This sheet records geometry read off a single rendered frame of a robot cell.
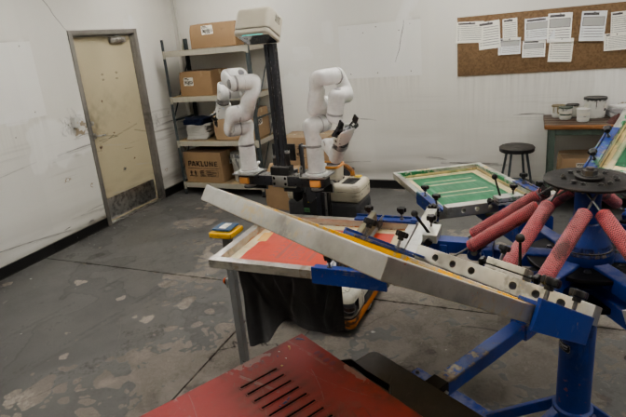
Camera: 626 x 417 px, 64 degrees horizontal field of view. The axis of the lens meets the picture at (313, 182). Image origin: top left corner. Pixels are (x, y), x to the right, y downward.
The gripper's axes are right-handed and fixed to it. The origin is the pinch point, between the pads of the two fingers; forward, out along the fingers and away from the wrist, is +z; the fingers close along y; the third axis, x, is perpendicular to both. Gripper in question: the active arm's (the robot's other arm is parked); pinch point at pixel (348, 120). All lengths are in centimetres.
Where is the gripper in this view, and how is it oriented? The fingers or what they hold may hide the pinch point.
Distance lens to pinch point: 240.9
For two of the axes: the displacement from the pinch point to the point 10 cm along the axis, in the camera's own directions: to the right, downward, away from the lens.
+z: 2.0, -6.3, -7.5
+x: 5.9, 6.9, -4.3
